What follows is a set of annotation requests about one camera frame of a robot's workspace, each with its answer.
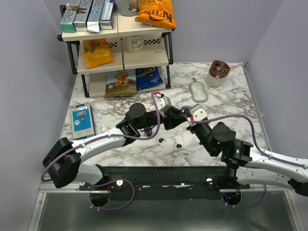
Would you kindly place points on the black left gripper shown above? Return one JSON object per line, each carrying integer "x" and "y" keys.
{"x": 173, "y": 114}

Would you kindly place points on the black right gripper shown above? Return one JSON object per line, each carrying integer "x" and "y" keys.
{"x": 190, "y": 127}

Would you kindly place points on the lavender earbud charging case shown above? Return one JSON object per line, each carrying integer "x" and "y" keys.
{"x": 188, "y": 114}

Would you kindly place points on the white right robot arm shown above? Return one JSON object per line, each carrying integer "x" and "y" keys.
{"x": 248, "y": 164}

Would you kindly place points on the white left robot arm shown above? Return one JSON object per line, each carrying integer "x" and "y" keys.
{"x": 65, "y": 161}

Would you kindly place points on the blue doritos bag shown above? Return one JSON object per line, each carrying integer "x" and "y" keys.
{"x": 148, "y": 78}

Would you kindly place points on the tan chips bag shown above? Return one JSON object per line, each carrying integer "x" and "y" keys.
{"x": 121, "y": 83}

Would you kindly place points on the brown paper cup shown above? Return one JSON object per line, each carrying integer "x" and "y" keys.
{"x": 217, "y": 73}

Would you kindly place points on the beige tiered shelf rack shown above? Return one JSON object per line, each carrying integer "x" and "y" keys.
{"x": 157, "y": 51}

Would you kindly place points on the white printed mug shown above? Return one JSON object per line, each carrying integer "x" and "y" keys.
{"x": 134, "y": 43}

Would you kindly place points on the blue razor package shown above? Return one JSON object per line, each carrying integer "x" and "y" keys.
{"x": 82, "y": 121}

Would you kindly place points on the orange snack bag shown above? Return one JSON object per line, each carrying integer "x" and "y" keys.
{"x": 97, "y": 52}

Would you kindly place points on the orange kettle chips bag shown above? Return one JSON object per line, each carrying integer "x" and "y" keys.
{"x": 158, "y": 13}

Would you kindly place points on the purple blue toothpaste box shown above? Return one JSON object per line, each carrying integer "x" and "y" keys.
{"x": 106, "y": 20}

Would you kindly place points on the grey cartoon mug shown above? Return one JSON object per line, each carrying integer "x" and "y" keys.
{"x": 128, "y": 7}

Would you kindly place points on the silver blue toothpaste box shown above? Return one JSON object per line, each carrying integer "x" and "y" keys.
{"x": 93, "y": 25}

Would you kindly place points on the teal toothpaste box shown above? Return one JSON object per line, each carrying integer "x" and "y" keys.
{"x": 67, "y": 22}

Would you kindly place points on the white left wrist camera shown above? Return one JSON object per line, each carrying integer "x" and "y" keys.
{"x": 163, "y": 104}

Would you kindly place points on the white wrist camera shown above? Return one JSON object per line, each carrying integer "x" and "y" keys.
{"x": 198, "y": 113}
{"x": 163, "y": 104}

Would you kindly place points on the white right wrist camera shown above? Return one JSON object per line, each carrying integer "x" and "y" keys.
{"x": 198, "y": 113}

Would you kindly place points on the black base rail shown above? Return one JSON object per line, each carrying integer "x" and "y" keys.
{"x": 147, "y": 183}

